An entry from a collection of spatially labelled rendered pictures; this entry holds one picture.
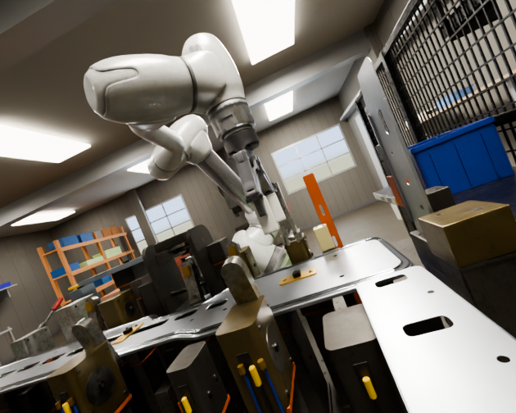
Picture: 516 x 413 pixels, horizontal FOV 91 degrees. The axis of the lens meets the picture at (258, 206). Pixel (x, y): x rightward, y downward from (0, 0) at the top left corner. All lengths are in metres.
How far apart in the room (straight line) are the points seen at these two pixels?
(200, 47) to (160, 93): 0.14
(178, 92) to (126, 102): 0.09
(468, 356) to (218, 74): 0.53
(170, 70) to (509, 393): 0.55
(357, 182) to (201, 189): 4.37
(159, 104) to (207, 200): 7.13
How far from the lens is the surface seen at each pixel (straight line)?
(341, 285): 0.47
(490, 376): 0.28
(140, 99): 0.49
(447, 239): 0.42
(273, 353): 0.39
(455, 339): 0.31
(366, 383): 0.39
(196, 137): 1.11
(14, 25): 2.35
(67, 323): 1.12
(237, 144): 0.53
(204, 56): 0.57
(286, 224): 0.70
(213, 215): 7.58
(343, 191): 7.34
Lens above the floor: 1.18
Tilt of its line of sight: 1 degrees down
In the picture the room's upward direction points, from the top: 23 degrees counter-clockwise
